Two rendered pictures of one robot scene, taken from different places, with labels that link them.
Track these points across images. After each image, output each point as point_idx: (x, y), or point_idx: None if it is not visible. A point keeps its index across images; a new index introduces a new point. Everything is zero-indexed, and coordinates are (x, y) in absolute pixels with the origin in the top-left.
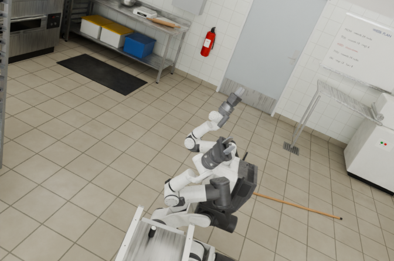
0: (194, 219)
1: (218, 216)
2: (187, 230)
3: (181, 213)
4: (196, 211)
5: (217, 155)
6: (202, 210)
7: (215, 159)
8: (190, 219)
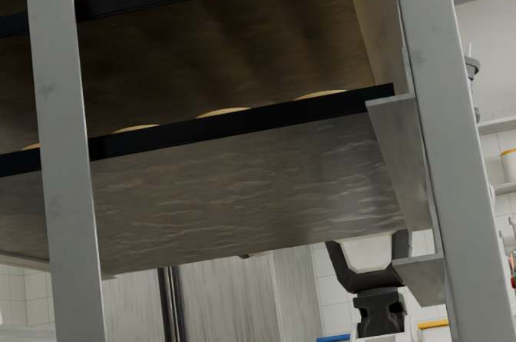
0: (414, 330)
1: (404, 304)
2: (510, 245)
3: (402, 340)
4: (395, 322)
5: (471, 68)
6: (395, 314)
7: (473, 77)
8: (414, 333)
